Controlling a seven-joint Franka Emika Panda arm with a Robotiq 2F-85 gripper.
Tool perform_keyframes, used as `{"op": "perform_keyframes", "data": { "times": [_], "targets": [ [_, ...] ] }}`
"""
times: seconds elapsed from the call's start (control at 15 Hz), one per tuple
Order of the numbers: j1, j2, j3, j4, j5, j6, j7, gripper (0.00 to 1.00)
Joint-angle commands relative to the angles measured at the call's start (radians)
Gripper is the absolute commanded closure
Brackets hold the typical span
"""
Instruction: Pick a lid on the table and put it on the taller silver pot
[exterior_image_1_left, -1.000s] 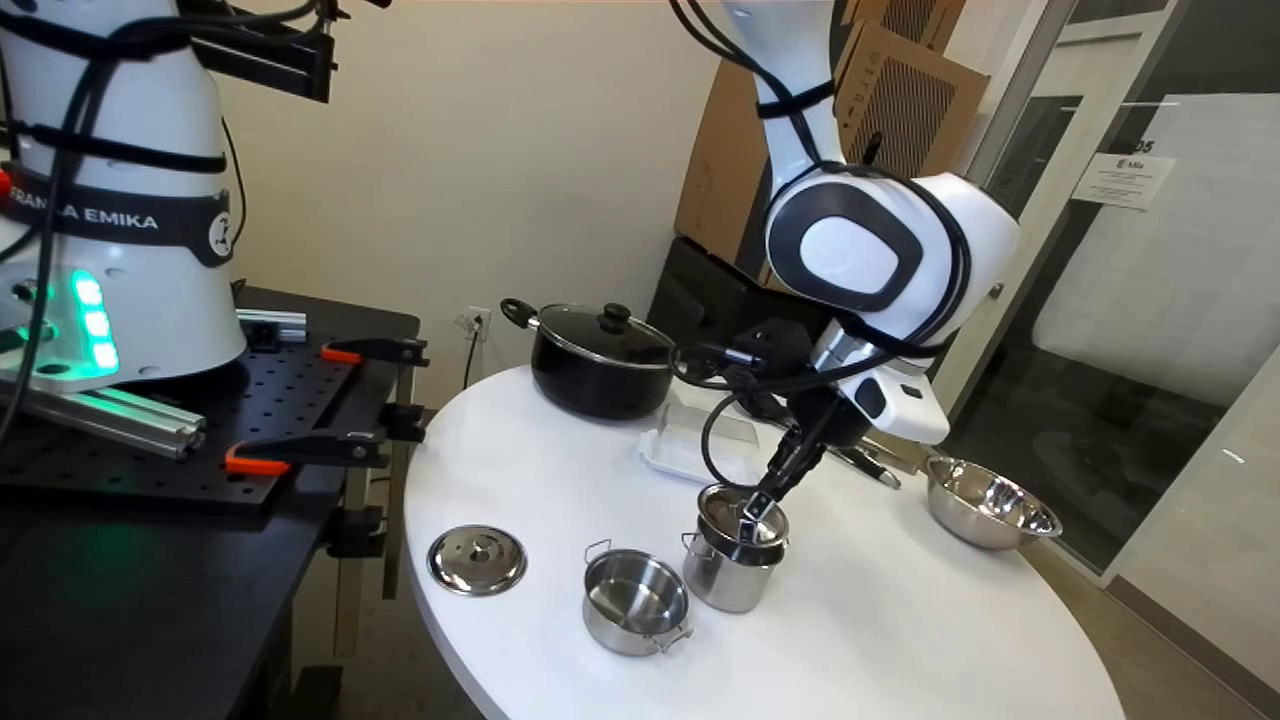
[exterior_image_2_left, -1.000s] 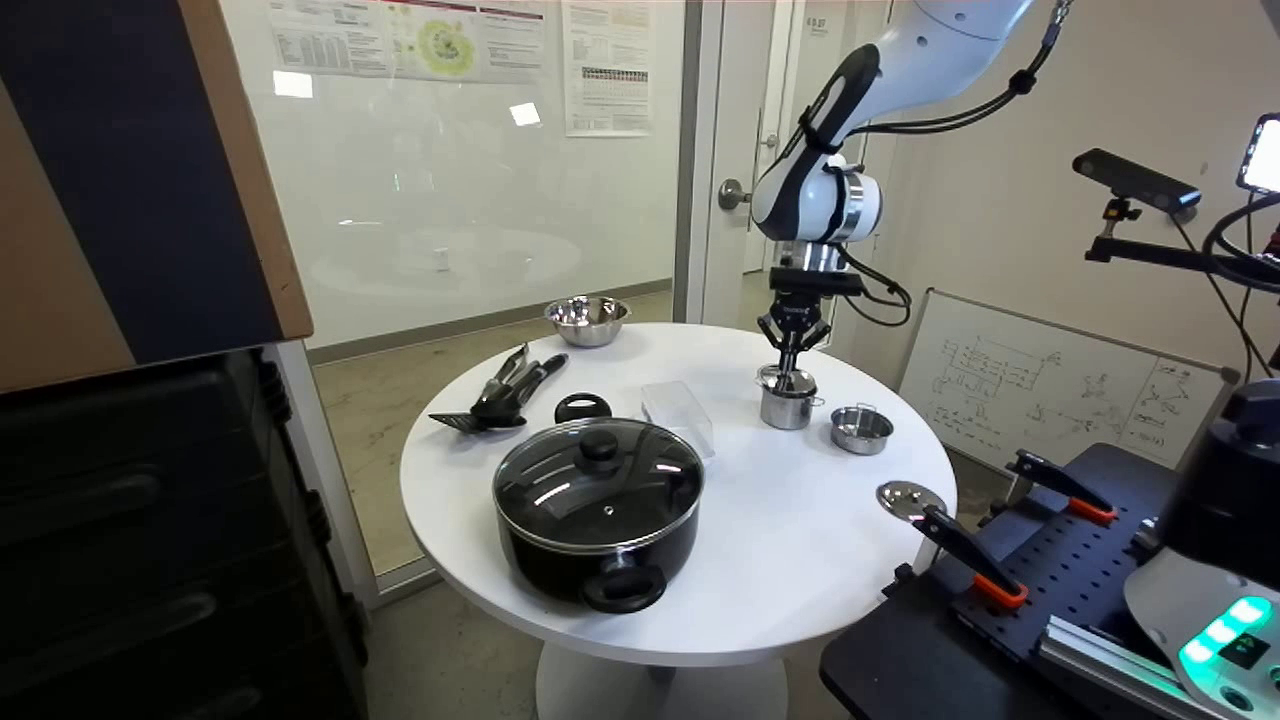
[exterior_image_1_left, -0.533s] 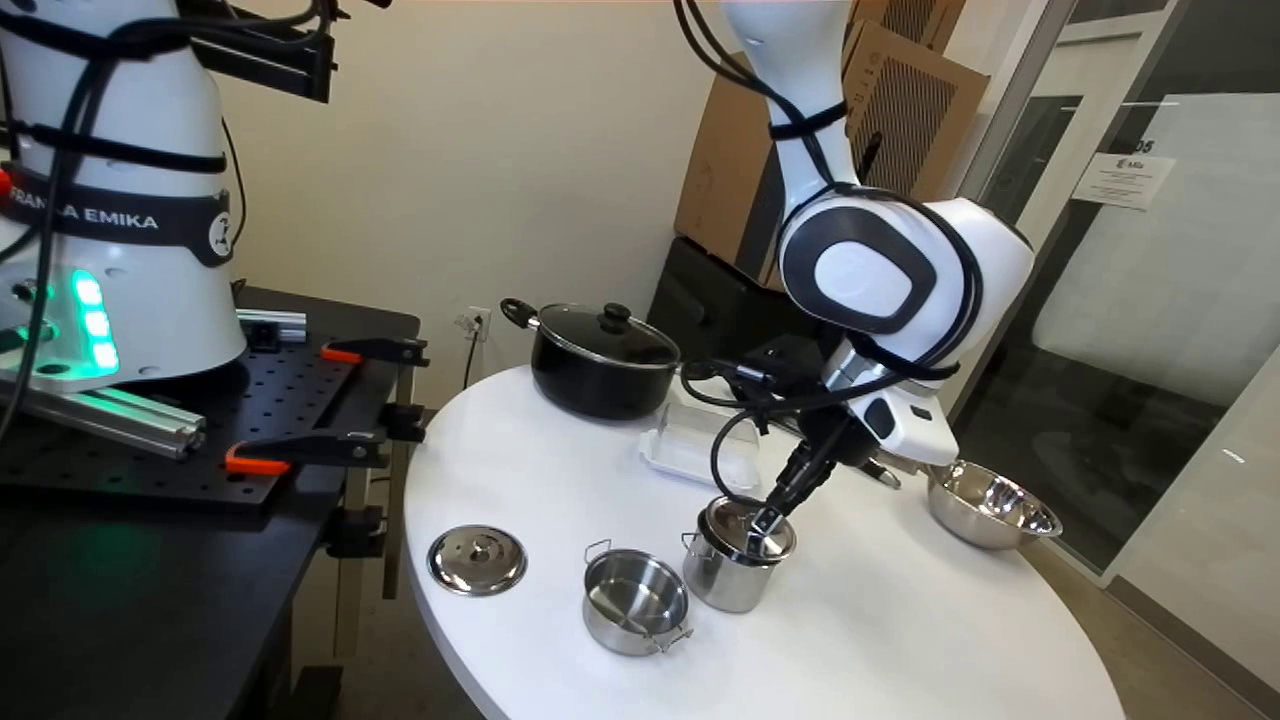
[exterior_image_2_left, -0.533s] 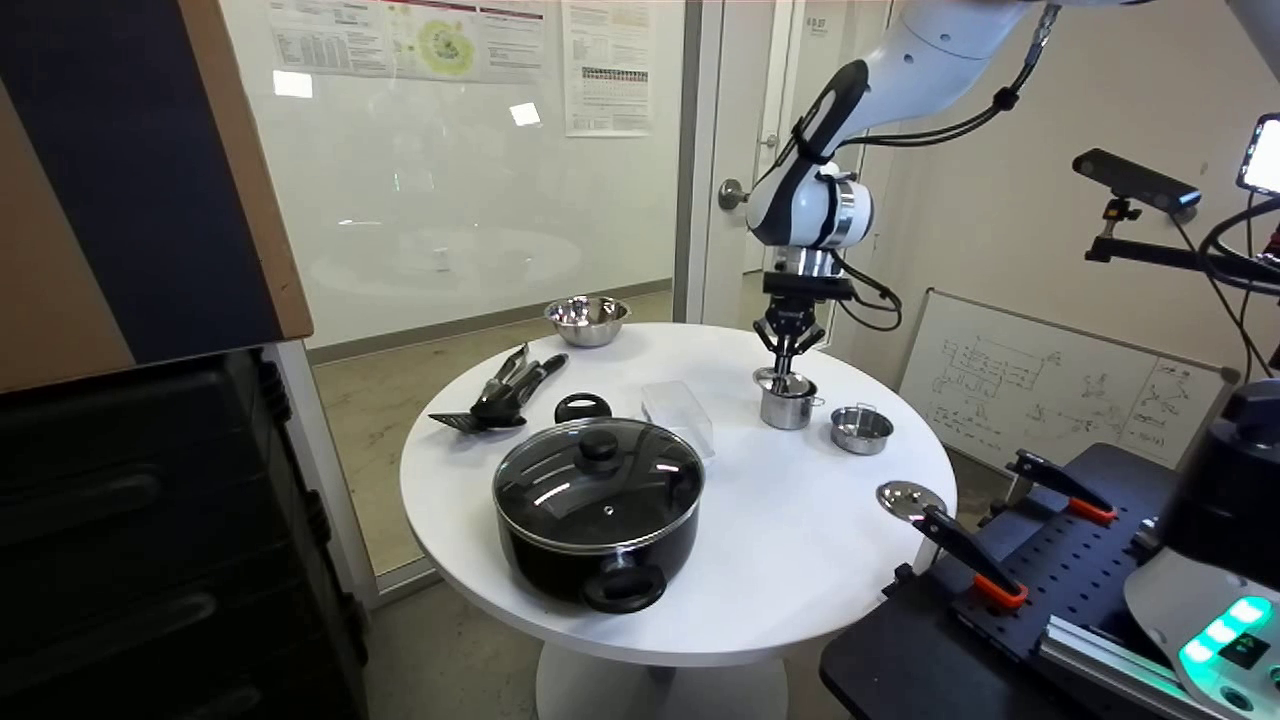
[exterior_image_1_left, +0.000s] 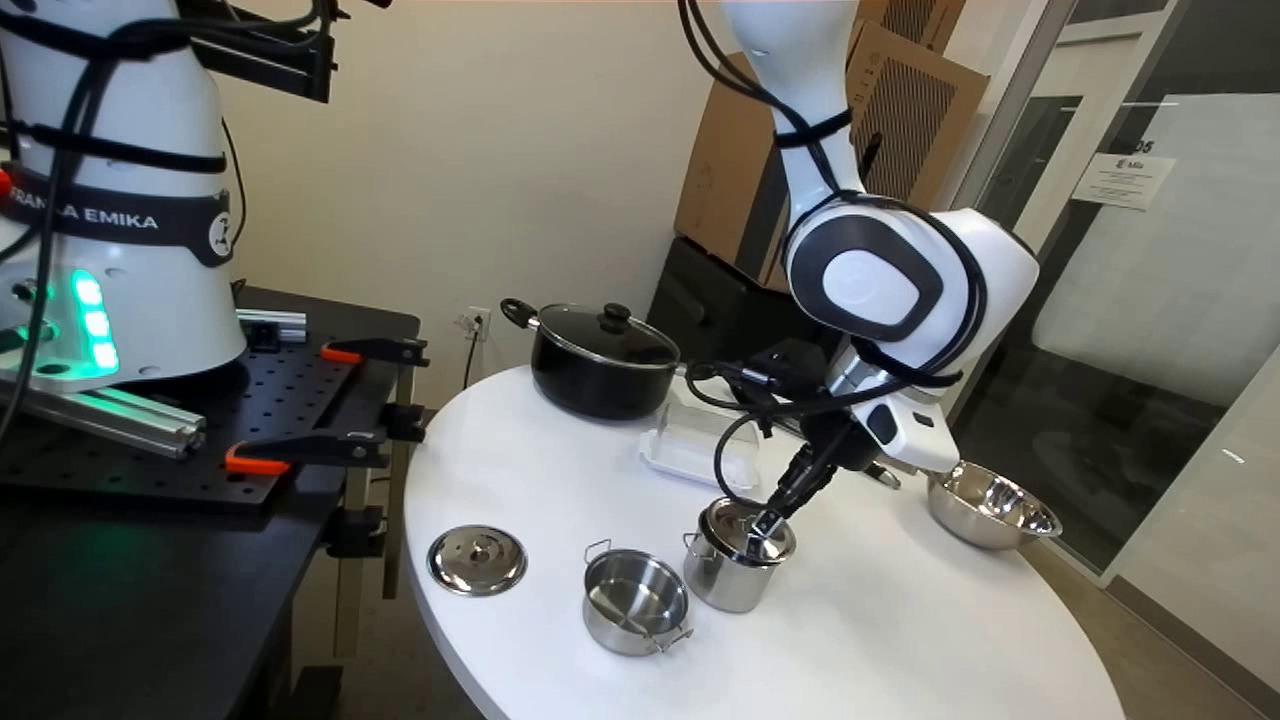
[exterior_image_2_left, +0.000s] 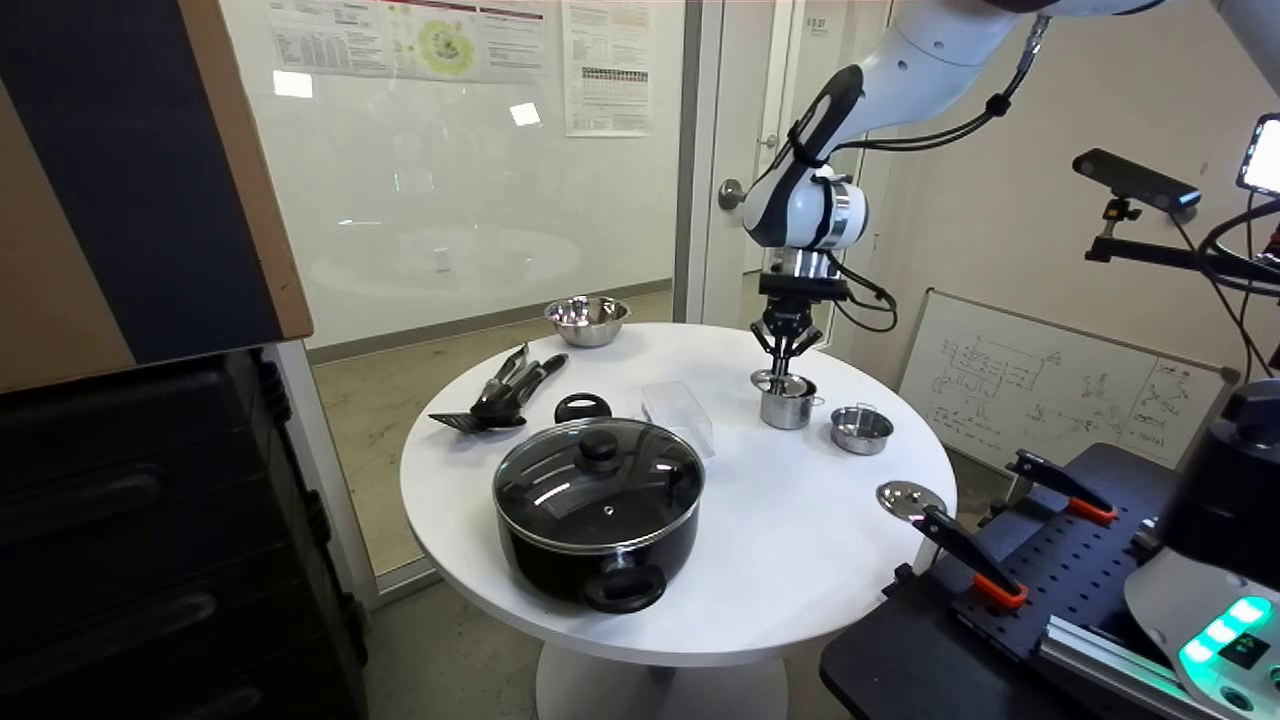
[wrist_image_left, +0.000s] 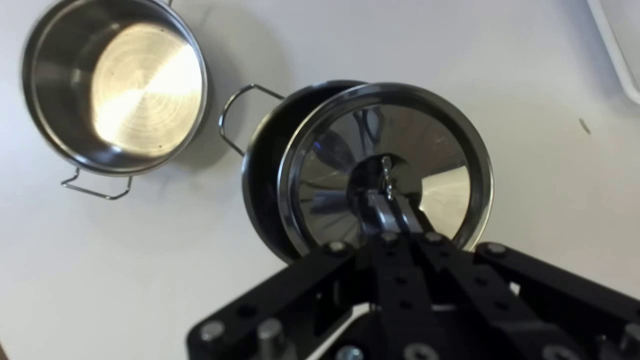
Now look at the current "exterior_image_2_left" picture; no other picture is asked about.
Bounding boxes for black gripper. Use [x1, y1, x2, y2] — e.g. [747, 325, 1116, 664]
[754, 274, 862, 380]

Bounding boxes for small silver pot lid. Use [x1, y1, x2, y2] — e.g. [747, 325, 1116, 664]
[747, 364, 822, 400]

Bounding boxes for taller silver pot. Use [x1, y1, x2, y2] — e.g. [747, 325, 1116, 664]
[756, 380, 822, 438]

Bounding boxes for short silver pot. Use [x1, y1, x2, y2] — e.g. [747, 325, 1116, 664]
[828, 406, 899, 460]

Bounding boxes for large silver pot lid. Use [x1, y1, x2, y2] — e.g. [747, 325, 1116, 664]
[878, 475, 951, 530]

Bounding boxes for glass pot lid black knob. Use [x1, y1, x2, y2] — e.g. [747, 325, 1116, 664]
[491, 414, 710, 553]

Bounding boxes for black cooking pot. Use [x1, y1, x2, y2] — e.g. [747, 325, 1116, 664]
[488, 389, 710, 615]

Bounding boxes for silver metal bowl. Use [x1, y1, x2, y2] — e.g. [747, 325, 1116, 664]
[540, 292, 637, 352]

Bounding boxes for whiteboard with drawings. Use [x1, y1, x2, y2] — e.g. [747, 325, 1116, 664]
[895, 284, 1233, 475]

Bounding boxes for black kitchen tongs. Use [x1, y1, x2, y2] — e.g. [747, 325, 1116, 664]
[473, 340, 572, 419]

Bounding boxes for black spatula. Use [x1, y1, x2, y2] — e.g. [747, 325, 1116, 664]
[427, 380, 532, 438]

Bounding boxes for white text poster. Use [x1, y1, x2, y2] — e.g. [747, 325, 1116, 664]
[557, 0, 659, 142]

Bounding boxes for black perforated work table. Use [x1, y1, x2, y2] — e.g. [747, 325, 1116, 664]
[816, 439, 1280, 720]

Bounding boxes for poster with green circle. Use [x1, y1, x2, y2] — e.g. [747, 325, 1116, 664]
[381, 0, 562, 87]

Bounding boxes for black machine housing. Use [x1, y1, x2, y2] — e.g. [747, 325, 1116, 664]
[1162, 376, 1280, 593]

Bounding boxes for grey device green light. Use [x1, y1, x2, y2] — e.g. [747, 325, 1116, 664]
[1119, 543, 1280, 720]

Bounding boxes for bright phone screen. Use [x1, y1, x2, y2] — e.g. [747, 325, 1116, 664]
[1233, 113, 1280, 202]

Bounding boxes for black cabinet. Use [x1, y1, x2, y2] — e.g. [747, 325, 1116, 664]
[0, 348, 374, 720]

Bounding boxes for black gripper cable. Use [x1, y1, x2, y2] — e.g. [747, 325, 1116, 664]
[828, 255, 905, 340]

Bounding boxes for black clamp orange handle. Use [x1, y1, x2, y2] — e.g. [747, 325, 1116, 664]
[1003, 450, 1125, 530]
[910, 506, 1038, 619]

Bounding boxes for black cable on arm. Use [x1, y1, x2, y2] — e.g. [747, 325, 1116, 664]
[854, 12, 1061, 159]

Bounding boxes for black camera on stand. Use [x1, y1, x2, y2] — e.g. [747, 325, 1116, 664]
[1068, 145, 1280, 289]

